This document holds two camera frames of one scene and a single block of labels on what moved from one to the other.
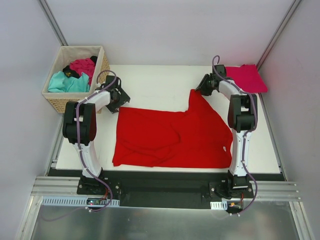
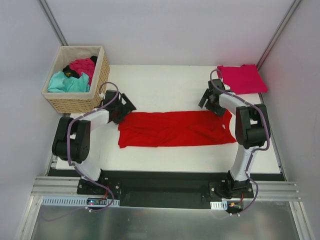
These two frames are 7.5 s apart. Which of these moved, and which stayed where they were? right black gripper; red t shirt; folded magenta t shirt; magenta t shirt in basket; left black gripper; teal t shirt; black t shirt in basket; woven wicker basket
Moved: right black gripper; left black gripper; red t shirt
Stayed: magenta t shirt in basket; teal t shirt; woven wicker basket; folded magenta t shirt; black t shirt in basket
